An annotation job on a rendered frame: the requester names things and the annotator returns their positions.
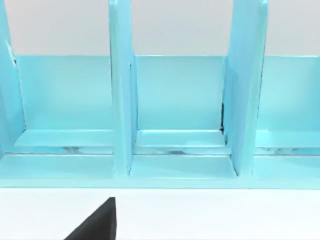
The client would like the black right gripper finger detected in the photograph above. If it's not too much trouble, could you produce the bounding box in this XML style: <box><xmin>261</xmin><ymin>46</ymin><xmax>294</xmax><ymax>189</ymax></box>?
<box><xmin>62</xmin><ymin>196</ymin><xmax>118</xmax><ymax>240</ymax></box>

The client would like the light blue rack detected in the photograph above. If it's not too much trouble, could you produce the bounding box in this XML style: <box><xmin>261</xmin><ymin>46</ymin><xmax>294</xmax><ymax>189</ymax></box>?
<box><xmin>0</xmin><ymin>0</ymin><xmax>320</xmax><ymax>190</ymax></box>

